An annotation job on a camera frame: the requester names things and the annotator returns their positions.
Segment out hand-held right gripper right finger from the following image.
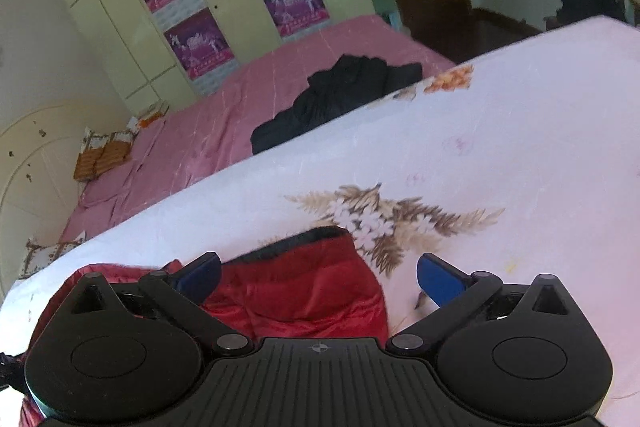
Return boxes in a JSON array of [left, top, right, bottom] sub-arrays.
[[385, 252, 577, 356]]

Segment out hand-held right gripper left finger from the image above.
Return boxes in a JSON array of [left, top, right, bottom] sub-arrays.
[[64, 251, 254, 356]]

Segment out red quilted jacket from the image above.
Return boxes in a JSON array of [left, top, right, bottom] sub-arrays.
[[19, 226, 392, 427]]

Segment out floral patterned pillow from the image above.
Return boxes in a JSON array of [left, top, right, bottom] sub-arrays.
[[19, 236, 84, 281]]

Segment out small orange white packets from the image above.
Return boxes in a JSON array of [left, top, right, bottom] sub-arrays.
[[127, 102, 171, 131]]

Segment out white floral bed sheet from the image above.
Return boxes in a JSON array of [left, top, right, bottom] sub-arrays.
[[0, 16, 640, 427]]

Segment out pink bed cover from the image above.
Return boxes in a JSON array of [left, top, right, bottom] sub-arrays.
[[60, 13, 458, 244]]

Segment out cream rounded headboard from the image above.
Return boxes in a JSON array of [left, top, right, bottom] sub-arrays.
[[0, 101, 132, 299]]

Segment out black crumpled garment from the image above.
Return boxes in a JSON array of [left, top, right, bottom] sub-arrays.
[[250, 54, 424, 156]]

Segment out dark clothing on chair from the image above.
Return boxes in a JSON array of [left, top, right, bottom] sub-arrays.
[[555, 0, 629, 26]]

